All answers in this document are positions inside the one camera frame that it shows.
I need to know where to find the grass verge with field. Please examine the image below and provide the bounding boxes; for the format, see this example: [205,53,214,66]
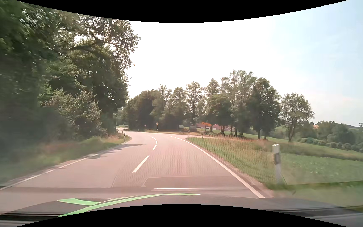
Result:
[186,132,363,207]

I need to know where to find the grey asphalt road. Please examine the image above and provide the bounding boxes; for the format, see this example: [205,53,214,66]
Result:
[0,127,275,212]

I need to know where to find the dense wood of trees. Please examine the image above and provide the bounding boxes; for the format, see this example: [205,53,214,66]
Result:
[0,0,141,158]

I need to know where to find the building with red roof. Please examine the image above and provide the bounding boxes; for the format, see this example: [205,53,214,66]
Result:
[196,122,236,132]

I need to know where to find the road markings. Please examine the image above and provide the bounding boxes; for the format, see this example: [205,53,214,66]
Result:
[0,135,265,199]

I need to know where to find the car's own bonnet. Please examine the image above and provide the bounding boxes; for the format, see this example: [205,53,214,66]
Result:
[0,193,363,227]

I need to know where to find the row of bushes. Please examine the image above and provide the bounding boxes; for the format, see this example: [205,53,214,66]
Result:
[296,136,363,154]

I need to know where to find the grass verge under trees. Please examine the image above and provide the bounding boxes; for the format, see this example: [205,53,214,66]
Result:
[0,134,132,187]

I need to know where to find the row of trees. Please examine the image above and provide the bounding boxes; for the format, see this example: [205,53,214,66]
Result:
[124,70,281,140]

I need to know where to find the single tree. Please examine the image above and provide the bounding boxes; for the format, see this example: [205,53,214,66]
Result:
[279,93,315,143]

